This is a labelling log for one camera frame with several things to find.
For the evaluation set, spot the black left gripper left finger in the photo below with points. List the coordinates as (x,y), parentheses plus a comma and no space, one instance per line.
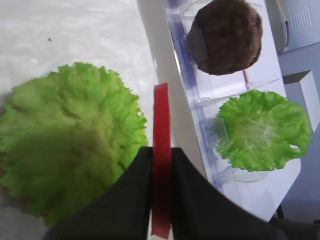
(122,213)

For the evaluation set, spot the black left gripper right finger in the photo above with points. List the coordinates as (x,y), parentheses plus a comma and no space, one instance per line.
(200,212)

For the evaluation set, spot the red tomato slice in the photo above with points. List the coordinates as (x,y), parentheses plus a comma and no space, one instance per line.
(162,164)

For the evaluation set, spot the green lettuce on bun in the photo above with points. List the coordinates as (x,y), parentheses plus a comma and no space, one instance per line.
(67,137)

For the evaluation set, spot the green lettuce leaf in rack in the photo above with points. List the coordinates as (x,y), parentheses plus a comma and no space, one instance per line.
(262,131)

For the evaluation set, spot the brown meat patty front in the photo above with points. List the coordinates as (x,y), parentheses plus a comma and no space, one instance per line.
(225,37)

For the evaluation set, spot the clear acrylic right rack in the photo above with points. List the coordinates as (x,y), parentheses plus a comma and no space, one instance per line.
(260,193)

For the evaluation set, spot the white metal tray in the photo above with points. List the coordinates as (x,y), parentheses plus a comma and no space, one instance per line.
(168,71)

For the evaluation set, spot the white paper tray liner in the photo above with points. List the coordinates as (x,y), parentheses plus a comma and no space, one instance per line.
(39,36)

